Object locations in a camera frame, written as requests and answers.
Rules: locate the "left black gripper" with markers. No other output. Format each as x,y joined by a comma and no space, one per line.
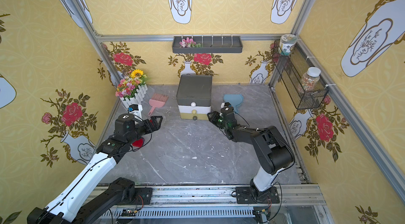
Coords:
147,124

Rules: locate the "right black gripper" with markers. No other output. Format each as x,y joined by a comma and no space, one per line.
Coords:
218,119

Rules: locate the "red brooch box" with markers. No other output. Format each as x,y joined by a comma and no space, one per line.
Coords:
138,143

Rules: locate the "grey top drawer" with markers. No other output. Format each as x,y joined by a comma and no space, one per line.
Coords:
197,101

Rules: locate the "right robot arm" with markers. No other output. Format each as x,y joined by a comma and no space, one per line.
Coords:
272,150

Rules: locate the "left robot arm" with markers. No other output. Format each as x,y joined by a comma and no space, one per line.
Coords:
69,207

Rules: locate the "three-tier drawer cabinet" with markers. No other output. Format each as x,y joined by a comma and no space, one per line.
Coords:
195,86

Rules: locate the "pink hand brush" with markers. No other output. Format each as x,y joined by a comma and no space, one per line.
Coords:
157,101

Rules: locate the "blue dustpan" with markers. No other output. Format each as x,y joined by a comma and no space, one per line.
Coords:
235,100

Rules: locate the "flower planter white fence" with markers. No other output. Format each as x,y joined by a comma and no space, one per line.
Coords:
132,88

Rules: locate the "pink flowers on shelf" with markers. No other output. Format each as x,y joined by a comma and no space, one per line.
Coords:
189,43

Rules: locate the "jar of colourful beads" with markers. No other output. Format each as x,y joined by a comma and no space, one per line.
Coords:
309,80

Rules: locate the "circuit board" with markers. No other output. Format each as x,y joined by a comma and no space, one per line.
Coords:
129,212

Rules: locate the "labelled jar white lid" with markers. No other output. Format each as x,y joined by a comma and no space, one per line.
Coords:
287,44

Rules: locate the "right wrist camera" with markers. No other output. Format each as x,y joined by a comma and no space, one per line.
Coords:
225,105

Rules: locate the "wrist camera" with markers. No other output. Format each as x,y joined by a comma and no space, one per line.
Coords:
225,105
136,110

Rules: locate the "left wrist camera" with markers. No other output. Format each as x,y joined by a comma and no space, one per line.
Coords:
136,110

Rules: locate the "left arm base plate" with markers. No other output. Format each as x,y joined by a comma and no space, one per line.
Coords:
142,196

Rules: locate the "grey wall shelf tray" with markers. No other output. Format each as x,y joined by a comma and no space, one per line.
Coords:
210,44

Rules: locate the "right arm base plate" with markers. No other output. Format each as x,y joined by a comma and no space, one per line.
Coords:
249,195

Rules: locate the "black wire wall basket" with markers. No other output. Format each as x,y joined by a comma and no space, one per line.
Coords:
291,69

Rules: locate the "aluminium rail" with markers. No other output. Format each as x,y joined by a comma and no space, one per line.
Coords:
218,201

